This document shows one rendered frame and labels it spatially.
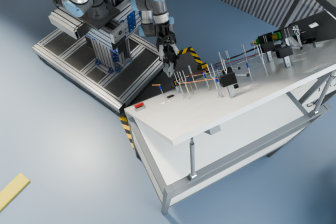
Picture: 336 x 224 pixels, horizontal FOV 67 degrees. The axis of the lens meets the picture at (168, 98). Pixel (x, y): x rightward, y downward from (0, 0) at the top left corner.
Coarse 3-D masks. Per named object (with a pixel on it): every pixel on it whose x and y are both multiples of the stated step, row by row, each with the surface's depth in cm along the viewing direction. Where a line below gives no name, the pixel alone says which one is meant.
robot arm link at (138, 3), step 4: (132, 0) 129; (136, 0) 127; (140, 0) 126; (144, 0) 125; (132, 4) 129; (136, 4) 128; (140, 4) 127; (144, 4) 125; (132, 8) 132; (136, 8) 130; (140, 8) 129; (144, 8) 127
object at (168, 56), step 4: (164, 48) 153; (168, 48) 154; (164, 52) 153; (168, 52) 152; (172, 52) 155; (164, 56) 154; (168, 56) 152; (172, 56) 156; (160, 60) 156; (164, 60) 154; (168, 60) 153; (172, 60) 157
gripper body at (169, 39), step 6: (156, 24) 129; (162, 24) 127; (168, 24) 127; (162, 30) 129; (168, 30) 131; (162, 36) 130; (168, 36) 131; (174, 36) 131; (162, 42) 132; (168, 42) 132; (174, 42) 135
